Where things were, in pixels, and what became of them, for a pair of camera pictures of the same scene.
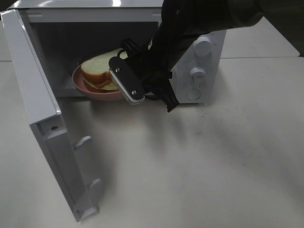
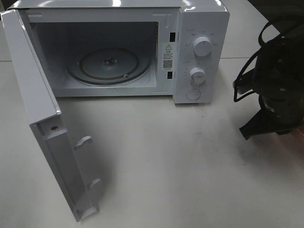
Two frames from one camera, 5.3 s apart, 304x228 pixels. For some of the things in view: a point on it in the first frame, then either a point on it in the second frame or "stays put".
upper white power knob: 203,47 stays put
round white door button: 194,94 stays put
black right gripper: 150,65 → 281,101
